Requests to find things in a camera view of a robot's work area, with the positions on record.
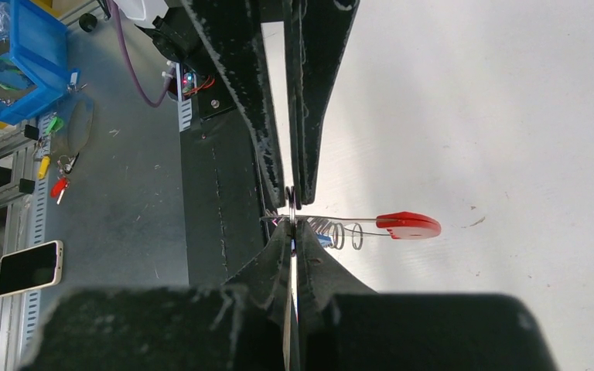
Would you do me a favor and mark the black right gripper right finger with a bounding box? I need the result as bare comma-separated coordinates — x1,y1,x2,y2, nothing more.
295,220,377,328

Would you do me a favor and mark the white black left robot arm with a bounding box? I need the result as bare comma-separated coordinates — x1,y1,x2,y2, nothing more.
110,0,359,207

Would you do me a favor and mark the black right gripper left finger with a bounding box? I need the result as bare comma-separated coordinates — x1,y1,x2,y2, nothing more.
222,220,295,328

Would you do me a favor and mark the blue plastic bin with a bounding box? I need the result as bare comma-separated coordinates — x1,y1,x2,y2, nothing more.
0,1,80,125

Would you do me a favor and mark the blue key tag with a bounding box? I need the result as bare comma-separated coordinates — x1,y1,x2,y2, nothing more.
291,234,335,257

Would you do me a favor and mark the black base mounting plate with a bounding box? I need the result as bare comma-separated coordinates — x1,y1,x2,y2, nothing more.
177,62,269,286

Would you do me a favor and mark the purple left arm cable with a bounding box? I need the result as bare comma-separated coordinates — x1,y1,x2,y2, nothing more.
106,0,178,109

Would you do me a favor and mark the smartphone with white case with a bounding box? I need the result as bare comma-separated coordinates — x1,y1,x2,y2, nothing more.
0,240,64,298

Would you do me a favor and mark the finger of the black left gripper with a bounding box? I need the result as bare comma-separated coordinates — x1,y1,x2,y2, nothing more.
182,1,285,208
282,0,360,205

